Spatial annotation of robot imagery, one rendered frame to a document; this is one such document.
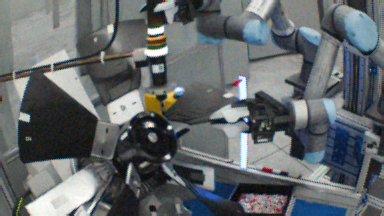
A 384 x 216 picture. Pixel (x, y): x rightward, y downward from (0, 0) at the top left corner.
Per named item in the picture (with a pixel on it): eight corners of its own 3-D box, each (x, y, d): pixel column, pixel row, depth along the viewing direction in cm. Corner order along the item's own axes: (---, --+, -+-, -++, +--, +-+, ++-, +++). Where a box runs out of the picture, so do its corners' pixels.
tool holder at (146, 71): (134, 97, 90) (130, 55, 86) (139, 84, 97) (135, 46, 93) (175, 94, 90) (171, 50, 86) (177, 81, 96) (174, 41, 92)
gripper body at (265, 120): (251, 118, 93) (295, 113, 92) (247, 99, 100) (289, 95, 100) (250, 145, 97) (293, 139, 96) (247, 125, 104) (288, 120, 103)
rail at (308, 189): (164, 163, 158) (161, 146, 155) (170, 159, 161) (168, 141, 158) (355, 210, 107) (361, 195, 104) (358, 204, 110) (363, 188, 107)
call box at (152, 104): (147, 121, 150) (143, 94, 145) (165, 110, 157) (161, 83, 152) (183, 132, 141) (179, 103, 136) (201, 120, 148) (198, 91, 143)
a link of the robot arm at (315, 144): (316, 145, 112) (319, 113, 107) (327, 161, 102) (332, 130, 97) (297, 150, 111) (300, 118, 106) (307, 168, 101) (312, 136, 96)
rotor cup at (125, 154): (128, 192, 90) (153, 180, 81) (93, 142, 90) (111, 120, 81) (165, 167, 100) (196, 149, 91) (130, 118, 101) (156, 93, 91)
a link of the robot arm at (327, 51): (320, -8, 102) (280, 123, 119) (335, -2, 92) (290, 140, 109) (343, 7, 105) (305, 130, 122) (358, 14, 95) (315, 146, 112)
